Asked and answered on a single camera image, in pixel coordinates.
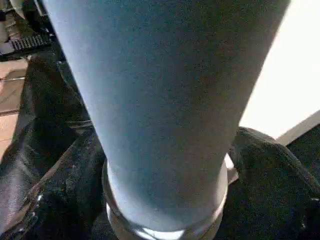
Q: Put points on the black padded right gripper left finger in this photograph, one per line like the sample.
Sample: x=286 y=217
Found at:
x=75 y=190

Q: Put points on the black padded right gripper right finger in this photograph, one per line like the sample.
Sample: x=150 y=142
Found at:
x=270 y=190

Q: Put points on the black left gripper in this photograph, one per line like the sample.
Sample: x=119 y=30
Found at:
x=27 y=32

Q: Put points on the white plastic table top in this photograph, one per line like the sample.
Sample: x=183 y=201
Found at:
x=287 y=75

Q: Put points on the white plastic table leg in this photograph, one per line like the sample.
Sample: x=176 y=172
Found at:
x=162 y=100

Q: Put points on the black table mat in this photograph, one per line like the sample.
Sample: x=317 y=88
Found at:
x=45 y=100

